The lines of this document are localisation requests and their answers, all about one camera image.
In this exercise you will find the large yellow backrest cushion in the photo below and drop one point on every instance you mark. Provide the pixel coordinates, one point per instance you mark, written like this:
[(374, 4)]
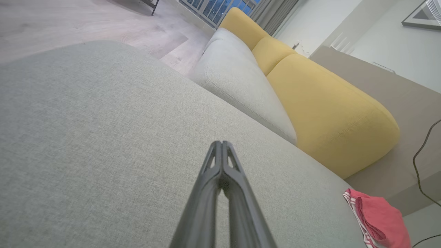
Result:
[(330, 117)]

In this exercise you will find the beige panel behind sofa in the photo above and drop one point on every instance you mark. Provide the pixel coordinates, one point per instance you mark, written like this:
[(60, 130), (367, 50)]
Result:
[(413, 103)]

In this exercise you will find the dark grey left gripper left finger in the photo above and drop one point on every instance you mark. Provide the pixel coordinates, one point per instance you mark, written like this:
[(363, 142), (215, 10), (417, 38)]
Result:
[(203, 206)]

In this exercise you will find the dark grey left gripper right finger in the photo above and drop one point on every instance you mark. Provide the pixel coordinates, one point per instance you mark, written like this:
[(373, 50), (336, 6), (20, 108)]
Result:
[(244, 213)]

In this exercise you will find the white slatted rack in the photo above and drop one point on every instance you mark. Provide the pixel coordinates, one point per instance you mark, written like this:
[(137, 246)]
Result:
[(341, 43)]

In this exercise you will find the red and white basketball jersey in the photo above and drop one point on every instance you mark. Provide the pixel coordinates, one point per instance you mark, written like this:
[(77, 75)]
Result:
[(382, 220)]

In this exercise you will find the framed wall picture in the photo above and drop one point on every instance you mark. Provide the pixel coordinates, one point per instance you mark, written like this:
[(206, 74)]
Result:
[(422, 17)]

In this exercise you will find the long grey sofa seat cushion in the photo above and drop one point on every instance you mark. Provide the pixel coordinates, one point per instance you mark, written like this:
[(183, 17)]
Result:
[(241, 86)]

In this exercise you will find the flat white device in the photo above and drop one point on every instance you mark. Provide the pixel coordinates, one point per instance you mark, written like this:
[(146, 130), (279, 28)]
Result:
[(384, 67)]

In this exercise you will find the grey curtain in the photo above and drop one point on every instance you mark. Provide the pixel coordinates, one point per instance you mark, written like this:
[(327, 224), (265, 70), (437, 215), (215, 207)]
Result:
[(275, 13)]

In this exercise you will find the grey table with black legs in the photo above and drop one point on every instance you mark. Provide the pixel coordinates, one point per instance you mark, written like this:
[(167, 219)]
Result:
[(153, 5)]

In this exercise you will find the short grey sofa seat cushion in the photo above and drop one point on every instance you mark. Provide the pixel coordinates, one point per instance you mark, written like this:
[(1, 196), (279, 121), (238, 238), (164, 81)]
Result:
[(225, 36)]

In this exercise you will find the grey balcony railing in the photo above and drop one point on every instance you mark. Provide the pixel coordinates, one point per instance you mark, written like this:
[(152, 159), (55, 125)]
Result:
[(213, 8)]

